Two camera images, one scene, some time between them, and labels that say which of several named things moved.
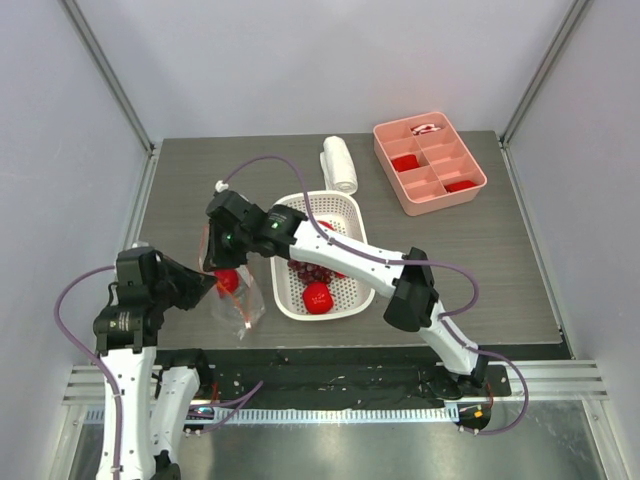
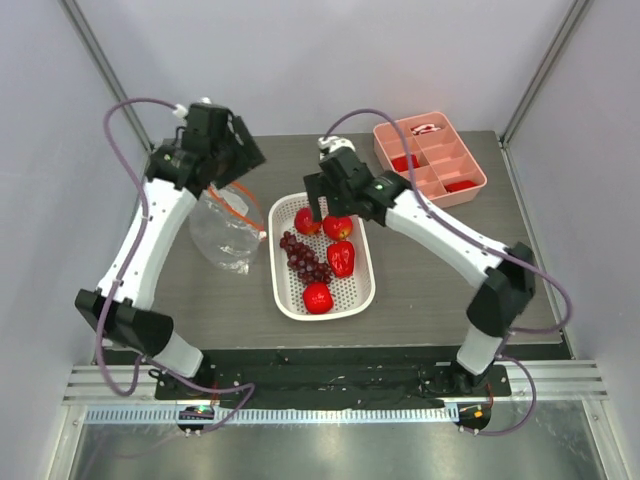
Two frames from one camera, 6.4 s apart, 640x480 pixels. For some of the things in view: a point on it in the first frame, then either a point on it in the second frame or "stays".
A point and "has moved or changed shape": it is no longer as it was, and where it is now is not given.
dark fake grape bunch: x=307 y=272 stays
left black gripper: x=197 y=283 -> x=252 y=155
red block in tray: x=406 y=162 stays
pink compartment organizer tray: x=428 y=164 stays
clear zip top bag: x=236 y=300 has moved or changed shape
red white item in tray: x=424 y=128 stays
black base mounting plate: x=334 y=377 stays
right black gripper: x=220 y=248 -> x=322 y=185
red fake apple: x=317 y=297 stays
